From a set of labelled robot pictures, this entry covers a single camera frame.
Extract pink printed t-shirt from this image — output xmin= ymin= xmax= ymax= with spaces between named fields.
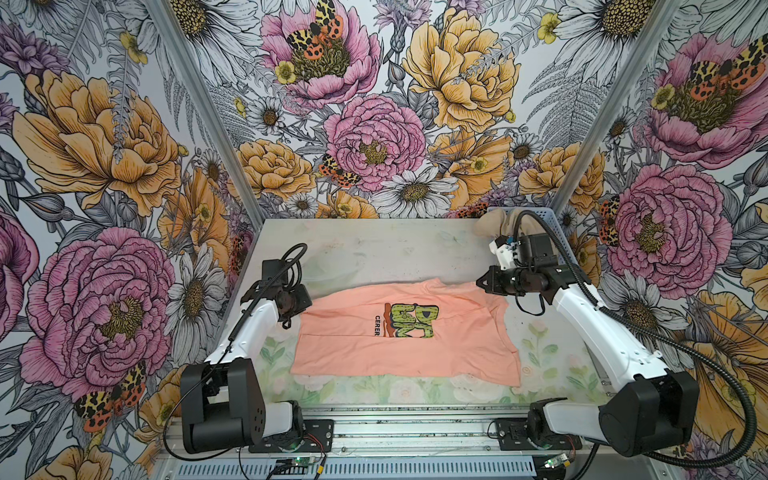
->
xmin=291 ymin=279 xmax=521 ymax=387

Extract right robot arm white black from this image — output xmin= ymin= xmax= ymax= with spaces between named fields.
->
xmin=476 ymin=234 xmax=699 ymax=457

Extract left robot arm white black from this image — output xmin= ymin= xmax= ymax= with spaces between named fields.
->
xmin=180 ymin=259 xmax=334 ymax=455

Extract light blue plastic basket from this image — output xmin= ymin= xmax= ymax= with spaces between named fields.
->
xmin=490 ymin=207 xmax=583 ymax=274

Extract beige drawstring garment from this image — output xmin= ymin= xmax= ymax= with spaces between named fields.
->
xmin=472 ymin=209 xmax=545 ymax=239

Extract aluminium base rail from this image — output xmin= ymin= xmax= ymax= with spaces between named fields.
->
xmin=155 ymin=405 xmax=667 ymax=457

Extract white vented cable duct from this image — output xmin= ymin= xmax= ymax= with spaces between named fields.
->
xmin=160 ymin=456 xmax=536 ymax=479

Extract right aluminium frame post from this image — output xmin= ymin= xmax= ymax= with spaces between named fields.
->
xmin=549 ymin=0 xmax=682 ymax=214

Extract aluminium frame post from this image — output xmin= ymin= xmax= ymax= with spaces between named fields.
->
xmin=140 ymin=0 xmax=266 ymax=230
xmin=549 ymin=0 xmax=682 ymax=214

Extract left aluminium frame post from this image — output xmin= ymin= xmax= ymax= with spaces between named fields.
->
xmin=140 ymin=0 xmax=266 ymax=230

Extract right black corrugated cable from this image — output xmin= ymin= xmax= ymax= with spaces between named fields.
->
xmin=511 ymin=209 xmax=758 ymax=480

